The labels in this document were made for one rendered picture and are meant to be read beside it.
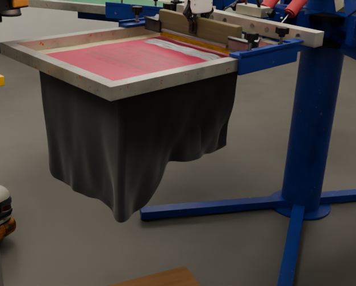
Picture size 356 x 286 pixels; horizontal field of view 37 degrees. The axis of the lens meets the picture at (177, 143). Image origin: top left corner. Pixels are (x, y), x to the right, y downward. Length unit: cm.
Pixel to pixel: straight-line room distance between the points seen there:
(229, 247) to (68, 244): 72
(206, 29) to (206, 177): 138
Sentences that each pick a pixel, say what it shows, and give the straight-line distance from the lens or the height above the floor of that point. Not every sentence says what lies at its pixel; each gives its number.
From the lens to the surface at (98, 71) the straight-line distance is 160.
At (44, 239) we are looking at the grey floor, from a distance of 256.
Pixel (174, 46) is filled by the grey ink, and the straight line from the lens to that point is 190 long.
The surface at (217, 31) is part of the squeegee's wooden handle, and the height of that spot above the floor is 103.
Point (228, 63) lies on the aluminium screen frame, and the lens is 164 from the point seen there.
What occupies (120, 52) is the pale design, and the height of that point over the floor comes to 95.
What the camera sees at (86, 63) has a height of 95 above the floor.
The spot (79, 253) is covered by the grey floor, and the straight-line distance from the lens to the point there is 244.
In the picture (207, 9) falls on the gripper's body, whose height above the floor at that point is 109.
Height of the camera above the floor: 139
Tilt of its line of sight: 23 degrees down
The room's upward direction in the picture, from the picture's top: 3 degrees clockwise
